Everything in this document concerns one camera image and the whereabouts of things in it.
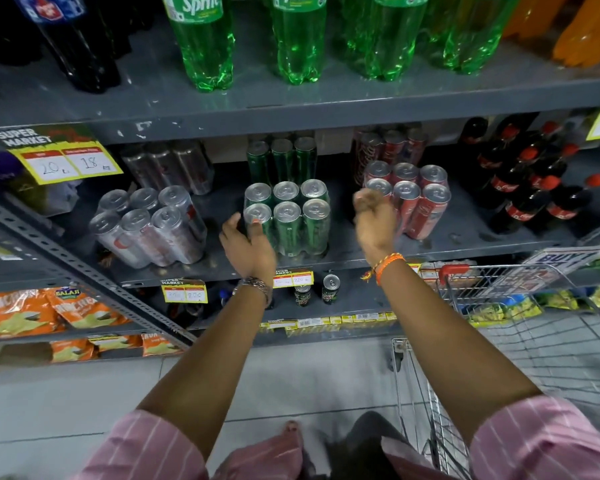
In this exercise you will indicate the person's left hand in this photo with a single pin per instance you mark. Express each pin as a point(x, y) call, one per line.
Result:
point(252, 252)

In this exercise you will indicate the person's right hand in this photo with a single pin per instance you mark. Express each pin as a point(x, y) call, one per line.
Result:
point(377, 229)

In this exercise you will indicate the person's left thumb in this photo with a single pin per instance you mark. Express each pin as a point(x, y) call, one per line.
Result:
point(256, 227)

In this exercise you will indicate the person's right fingers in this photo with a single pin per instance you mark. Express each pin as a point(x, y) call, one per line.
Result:
point(374, 199)

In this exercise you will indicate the pack of green cans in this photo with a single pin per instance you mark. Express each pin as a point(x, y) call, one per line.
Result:
point(300, 222)

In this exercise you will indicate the person's left forearm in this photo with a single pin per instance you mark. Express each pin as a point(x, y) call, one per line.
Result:
point(215, 364)

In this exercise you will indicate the person's right forearm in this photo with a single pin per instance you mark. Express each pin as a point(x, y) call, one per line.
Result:
point(445, 344)

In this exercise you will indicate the wrapped pack of red cans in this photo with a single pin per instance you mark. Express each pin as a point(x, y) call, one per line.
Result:
point(425, 204)

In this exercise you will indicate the row of tall red cans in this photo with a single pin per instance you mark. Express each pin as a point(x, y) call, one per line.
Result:
point(385, 144)

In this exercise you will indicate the silver wristwatch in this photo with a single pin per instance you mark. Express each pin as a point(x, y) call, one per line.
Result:
point(255, 285)

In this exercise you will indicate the small yellow price label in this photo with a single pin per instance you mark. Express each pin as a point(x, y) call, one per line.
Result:
point(185, 292)
point(293, 278)

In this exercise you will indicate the row of tall green cans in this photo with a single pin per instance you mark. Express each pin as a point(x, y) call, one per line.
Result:
point(282, 157)

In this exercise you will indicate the dark green drink can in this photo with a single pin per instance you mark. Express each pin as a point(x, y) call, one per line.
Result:
point(331, 289)
point(302, 295)

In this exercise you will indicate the metal shopping cart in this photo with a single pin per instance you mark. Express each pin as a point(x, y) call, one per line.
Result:
point(452, 268)

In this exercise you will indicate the row of tall silver cans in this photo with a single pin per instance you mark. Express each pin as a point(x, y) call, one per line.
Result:
point(172, 164)

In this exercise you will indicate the wrapped pack of silver cans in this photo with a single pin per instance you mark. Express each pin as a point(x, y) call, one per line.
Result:
point(150, 229)

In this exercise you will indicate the strip of yellow shelf labels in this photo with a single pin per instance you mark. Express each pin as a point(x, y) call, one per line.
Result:
point(330, 320)

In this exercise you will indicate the grey metal shelf rack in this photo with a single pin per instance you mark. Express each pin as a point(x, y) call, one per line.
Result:
point(280, 102)

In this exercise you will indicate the group of small cola bottles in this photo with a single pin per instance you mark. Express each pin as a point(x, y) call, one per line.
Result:
point(525, 189)

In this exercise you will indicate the orange snack packet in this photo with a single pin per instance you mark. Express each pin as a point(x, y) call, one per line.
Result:
point(82, 307)
point(17, 314)
point(159, 345)
point(117, 342)
point(72, 350)

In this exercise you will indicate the large green soda bottle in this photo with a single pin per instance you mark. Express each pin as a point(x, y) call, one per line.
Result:
point(390, 39)
point(300, 39)
point(472, 34)
point(202, 39)

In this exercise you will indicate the white promo sign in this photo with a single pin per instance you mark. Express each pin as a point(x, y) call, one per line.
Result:
point(562, 262)

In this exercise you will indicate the large yellow price label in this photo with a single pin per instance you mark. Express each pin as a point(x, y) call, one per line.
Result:
point(65, 159)

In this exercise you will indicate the white plastic bag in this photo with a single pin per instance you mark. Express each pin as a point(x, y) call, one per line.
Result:
point(50, 197)

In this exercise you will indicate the large orange soda bottle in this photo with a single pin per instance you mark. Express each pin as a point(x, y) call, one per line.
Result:
point(590, 34)
point(532, 14)

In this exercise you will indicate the dark trousers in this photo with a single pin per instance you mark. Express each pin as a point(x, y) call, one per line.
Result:
point(362, 447)

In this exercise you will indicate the large dark cola bottle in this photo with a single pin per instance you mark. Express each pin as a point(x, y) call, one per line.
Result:
point(5, 29)
point(125, 19)
point(77, 49)

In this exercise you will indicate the pink striped shirt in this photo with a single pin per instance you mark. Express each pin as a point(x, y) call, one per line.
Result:
point(145, 449)

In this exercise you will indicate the purple packet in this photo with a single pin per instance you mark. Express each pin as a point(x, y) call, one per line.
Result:
point(0, 172)

